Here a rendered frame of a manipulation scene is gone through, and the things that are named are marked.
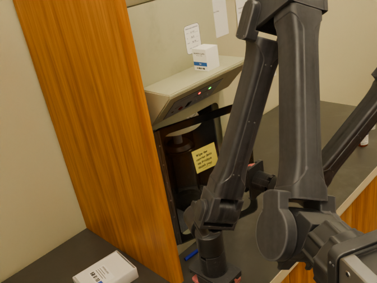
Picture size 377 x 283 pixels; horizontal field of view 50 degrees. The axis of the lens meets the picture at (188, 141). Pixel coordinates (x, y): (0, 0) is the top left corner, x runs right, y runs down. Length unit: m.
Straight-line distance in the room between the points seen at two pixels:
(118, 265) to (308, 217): 0.86
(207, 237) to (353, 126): 0.47
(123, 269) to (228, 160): 0.64
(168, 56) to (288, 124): 0.57
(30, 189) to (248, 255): 0.75
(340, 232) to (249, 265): 0.78
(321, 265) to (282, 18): 0.38
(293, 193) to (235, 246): 0.78
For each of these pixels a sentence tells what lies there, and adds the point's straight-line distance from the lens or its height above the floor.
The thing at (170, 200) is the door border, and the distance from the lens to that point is 1.21.
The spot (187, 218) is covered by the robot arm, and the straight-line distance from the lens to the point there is 0.92.
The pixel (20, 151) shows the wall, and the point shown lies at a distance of 1.41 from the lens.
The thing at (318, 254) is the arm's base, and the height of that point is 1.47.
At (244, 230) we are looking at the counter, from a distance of 1.41.
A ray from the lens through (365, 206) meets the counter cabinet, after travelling 1.85.
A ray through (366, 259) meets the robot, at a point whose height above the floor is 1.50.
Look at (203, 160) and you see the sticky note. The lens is 1.20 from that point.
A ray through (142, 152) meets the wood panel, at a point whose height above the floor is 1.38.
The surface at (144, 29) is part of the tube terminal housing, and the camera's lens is 1.06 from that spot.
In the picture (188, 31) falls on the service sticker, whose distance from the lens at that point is 1.16.
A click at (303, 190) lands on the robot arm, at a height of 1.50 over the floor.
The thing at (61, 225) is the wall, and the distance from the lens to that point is 1.57.
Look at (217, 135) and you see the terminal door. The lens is 1.19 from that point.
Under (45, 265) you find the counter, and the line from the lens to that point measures 1.50.
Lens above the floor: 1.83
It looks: 26 degrees down
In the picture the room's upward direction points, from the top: 10 degrees counter-clockwise
